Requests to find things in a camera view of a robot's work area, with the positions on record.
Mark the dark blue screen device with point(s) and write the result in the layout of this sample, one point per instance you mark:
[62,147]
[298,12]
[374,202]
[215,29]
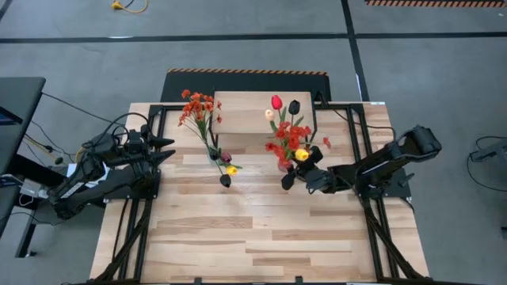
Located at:
[8,118]

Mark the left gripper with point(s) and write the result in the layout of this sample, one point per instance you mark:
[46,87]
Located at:
[136,150]

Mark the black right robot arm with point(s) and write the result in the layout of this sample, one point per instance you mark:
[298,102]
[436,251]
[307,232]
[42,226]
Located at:
[380,162]

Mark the cream artificial tulip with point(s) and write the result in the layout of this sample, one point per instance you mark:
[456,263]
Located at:
[269,115]

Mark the black hazard striped floor mat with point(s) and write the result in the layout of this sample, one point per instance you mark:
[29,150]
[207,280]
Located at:
[435,3]
[237,85]

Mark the maroon artificial tulip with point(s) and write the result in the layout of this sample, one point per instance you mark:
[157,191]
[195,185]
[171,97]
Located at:
[226,157]

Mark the dark grey desk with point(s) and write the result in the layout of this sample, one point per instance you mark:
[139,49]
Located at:
[20,99]

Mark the black aluminium table frame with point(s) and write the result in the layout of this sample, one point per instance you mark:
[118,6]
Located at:
[161,126]

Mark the white power adapter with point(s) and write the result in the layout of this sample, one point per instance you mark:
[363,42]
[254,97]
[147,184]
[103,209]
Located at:
[33,189]

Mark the white printed paper sheet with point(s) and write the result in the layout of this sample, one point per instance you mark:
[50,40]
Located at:
[72,170]

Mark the grey metal stand base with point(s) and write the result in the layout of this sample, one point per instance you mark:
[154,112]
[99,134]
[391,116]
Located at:
[491,152]

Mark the yellow artificial tulip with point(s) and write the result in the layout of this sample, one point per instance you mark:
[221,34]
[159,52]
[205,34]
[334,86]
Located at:
[231,170]
[302,154]

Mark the red artificial tulip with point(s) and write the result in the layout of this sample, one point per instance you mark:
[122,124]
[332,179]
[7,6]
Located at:
[277,102]

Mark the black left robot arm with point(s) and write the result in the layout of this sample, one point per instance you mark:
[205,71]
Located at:
[99,186]

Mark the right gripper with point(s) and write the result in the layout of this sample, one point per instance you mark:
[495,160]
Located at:
[321,180]

